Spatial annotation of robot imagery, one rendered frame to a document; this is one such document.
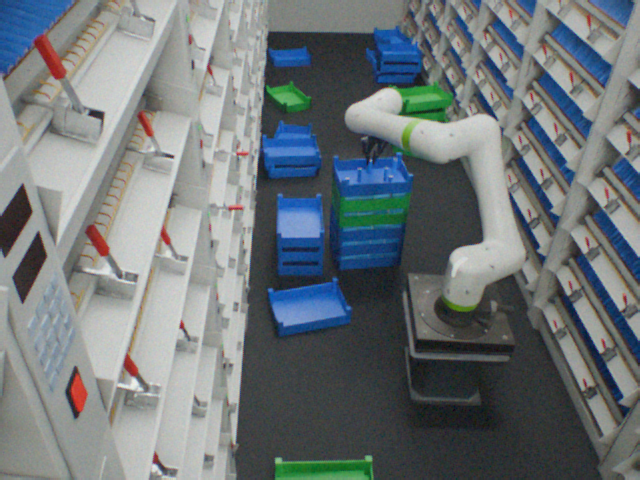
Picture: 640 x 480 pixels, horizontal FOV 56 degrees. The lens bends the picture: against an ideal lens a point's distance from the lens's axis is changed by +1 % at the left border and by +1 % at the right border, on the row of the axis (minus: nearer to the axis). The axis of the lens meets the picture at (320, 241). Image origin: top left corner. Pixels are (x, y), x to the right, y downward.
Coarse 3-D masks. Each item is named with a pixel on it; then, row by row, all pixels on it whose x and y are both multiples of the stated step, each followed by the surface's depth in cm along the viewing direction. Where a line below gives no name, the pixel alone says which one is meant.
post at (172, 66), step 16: (176, 16) 92; (176, 32) 93; (176, 48) 95; (160, 64) 96; (176, 64) 96; (176, 80) 98; (192, 128) 103; (192, 144) 105; (192, 160) 107; (192, 176) 109; (208, 256) 122; (208, 304) 129; (208, 320) 132; (224, 368) 154; (224, 384) 153; (224, 400) 153; (224, 416) 154; (224, 432) 158
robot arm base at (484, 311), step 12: (480, 300) 196; (444, 312) 196; (456, 312) 192; (468, 312) 192; (480, 312) 194; (492, 312) 198; (504, 312) 198; (456, 324) 194; (468, 324) 194; (480, 324) 195
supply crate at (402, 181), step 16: (336, 160) 253; (352, 160) 256; (384, 160) 258; (400, 160) 257; (336, 176) 249; (352, 176) 255; (368, 176) 255; (400, 176) 256; (352, 192) 242; (368, 192) 244; (384, 192) 245; (400, 192) 246
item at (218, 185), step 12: (228, 120) 178; (228, 132) 180; (216, 144) 172; (228, 144) 174; (216, 168) 162; (228, 168) 164; (216, 180) 157; (216, 192) 153; (216, 204) 149; (216, 228) 141; (216, 240) 130
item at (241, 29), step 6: (240, 12) 227; (240, 18) 229; (240, 24) 230; (240, 30) 231; (246, 54) 237; (246, 60) 239; (246, 66) 240; (246, 72) 242; (246, 78) 243; (246, 114) 253; (246, 120) 255; (252, 162) 276; (252, 174) 276; (252, 180) 276; (252, 186) 276; (252, 192) 278; (252, 198) 280
